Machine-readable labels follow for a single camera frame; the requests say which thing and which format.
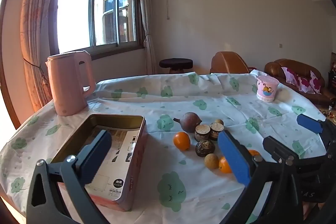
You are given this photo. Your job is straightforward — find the wooden framed balcony door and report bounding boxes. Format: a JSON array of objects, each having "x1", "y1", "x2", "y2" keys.
[{"x1": 0, "y1": 0, "x2": 27, "y2": 130}]

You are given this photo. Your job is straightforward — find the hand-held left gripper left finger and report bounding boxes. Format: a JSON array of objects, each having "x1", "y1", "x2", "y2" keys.
[{"x1": 26, "y1": 130, "x2": 113, "y2": 224}]

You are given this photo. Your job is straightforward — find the brown leather sofa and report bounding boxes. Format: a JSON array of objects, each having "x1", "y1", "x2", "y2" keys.
[{"x1": 264, "y1": 59, "x2": 334, "y2": 106}]

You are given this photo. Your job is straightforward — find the sliding glass window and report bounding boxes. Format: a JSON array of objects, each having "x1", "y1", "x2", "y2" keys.
[{"x1": 50, "y1": 0, "x2": 146, "y2": 56}]

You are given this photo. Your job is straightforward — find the pink cartoon-printed cup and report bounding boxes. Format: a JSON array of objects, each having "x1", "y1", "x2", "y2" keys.
[{"x1": 256, "y1": 75, "x2": 279, "y2": 103}]

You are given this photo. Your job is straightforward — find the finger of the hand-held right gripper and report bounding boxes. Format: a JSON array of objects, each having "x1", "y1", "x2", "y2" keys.
[
  {"x1": 296, "y1": 114, "x2": 336, "y2": 153},
  {"x1": 262, "y1": 135, "x2": 328, "y2": 169}
]

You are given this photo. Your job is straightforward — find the smooth oval orange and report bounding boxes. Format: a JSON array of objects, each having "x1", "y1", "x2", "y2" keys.
[{"x1": 173, "y1": 132, "x2": 191, "y2": 151}]

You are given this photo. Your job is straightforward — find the white green-printed tablecloth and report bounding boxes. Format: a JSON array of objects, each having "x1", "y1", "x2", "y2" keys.
[{"x1": 0, "y1": 70, "x2": 336, "y2": 224}]

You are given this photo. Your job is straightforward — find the brown stemmed round fruit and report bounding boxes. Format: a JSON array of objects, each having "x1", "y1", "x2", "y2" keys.
[{"x1": 173, "y1": 112, "x2": 202, "y2": 133}]

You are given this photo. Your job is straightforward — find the dark round stool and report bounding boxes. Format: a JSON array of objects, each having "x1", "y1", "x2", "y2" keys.
[{"x1": 159, "y1": 58, "x2": 193, "y2": 74}]

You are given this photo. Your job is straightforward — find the pink floral cushion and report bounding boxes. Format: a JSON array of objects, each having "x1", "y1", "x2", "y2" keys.
[
  {"x1": 298, "y1": 70, "x2": 325, "y2": 94},
  {"x1": 281, "y1": 67, "x2": 300, "y2": 85}
]

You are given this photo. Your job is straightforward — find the pink patterned curtain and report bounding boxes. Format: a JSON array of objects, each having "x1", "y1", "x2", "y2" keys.
[{"x1": 20, "y1": 0, "x2": 70, "y2": 113}]

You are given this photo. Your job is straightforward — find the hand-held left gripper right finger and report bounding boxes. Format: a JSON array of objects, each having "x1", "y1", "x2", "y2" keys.
[{"x1": 217, "y1": 131, "x2": 305, "y2": 224}]

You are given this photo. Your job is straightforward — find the brown leather chair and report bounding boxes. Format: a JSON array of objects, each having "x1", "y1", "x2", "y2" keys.
[{"x1": 210, "y1": 51, "x2": 250, "y2": 74}]

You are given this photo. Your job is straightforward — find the rectangular metal tin box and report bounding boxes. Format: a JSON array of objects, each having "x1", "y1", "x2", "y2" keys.
[{"x1": 50, "y1": 113, "x2": 147, "y2": 212}]

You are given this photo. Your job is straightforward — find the pale tied curtain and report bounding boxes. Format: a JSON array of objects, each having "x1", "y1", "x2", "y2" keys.
[{"x1": 130, "y1": 0, "x2": 158, "y2": 75}]

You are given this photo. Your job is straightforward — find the dark brown water chestnut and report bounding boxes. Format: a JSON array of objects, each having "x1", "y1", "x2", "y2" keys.
[
  {"x1": 194, "y1": 124, "x2": 211, "y2": 141},
  {"x1": 209, "y1": 122, "x2": 225, "y2": 141},
  {"x1": 195, "y1": 140, "x2": 216, "y2": 158}
]

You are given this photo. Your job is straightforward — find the printed paper liner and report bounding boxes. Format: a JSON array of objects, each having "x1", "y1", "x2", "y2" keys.
[{"x1": 87, "y1": 124, "x2": 142, "y2": 201}]

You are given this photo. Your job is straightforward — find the pink electric kettle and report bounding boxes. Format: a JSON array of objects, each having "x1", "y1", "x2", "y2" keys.
[{"x1": 45, "y1": 50, "x2": 96, "y2": 117}]

